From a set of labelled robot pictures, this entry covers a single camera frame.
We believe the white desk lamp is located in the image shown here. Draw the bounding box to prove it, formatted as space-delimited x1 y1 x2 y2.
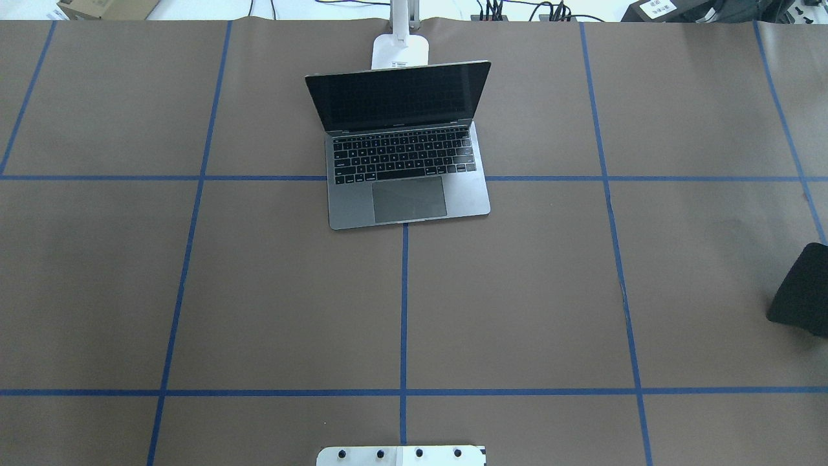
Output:
371 1 430 71

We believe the cardboard box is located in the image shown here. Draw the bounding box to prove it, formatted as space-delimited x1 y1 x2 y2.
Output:
56 0 160 21

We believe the black mouse pad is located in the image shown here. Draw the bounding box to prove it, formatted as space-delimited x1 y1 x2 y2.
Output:
766 243 827 337

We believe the grey laptop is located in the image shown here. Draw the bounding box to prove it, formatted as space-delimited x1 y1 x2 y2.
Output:
305 61 492 230

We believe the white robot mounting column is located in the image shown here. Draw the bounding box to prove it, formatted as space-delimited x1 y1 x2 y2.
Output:
316 445 487 465

